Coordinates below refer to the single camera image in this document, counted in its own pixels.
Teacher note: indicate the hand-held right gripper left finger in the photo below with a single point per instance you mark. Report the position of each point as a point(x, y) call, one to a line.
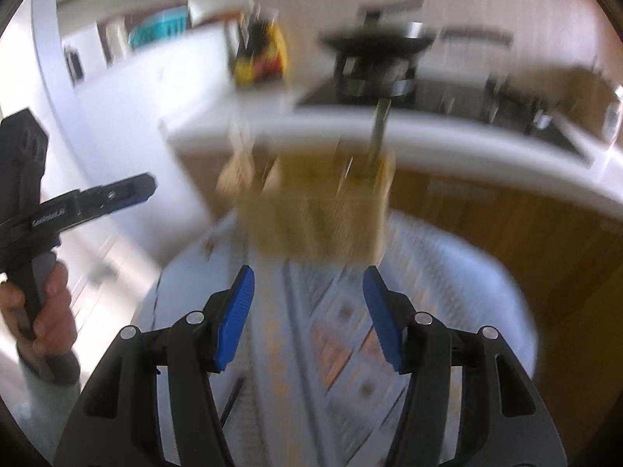
point(236, 316)

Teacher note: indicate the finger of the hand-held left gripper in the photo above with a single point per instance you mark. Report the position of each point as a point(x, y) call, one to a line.
point(117, 195)

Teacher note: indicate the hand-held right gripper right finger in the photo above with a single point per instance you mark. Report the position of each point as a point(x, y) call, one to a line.
point(384, 316)

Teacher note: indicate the beige plastic utensil basket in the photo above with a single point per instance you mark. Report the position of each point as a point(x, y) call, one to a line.
point(316, 219)

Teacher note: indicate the person's left hand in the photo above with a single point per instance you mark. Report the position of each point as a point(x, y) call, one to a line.
point(56, 316)

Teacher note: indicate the patterned blue tablecloth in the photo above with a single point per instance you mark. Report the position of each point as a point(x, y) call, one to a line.
point(340, 301)

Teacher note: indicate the white plastic bottle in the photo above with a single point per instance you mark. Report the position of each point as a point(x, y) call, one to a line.
point(116, 41)

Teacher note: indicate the teal plastic basket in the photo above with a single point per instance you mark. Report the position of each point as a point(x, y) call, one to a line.
point(158, 27)

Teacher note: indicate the dark soy sauce bottle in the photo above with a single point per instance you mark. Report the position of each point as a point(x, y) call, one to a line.
point(246, 48)

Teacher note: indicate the brown sauce bottle yellow label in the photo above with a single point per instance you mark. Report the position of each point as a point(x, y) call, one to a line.
point(273, 46)

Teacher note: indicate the black gas stove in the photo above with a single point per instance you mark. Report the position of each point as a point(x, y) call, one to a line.
point(448, 95)

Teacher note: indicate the black wok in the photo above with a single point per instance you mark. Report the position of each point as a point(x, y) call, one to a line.
point(375, 41)

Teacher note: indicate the beige rice cooker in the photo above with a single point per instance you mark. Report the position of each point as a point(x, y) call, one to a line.
point(612, 116)

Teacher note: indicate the black wok lid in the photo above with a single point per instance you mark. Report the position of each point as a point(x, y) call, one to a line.
point(387, 9)

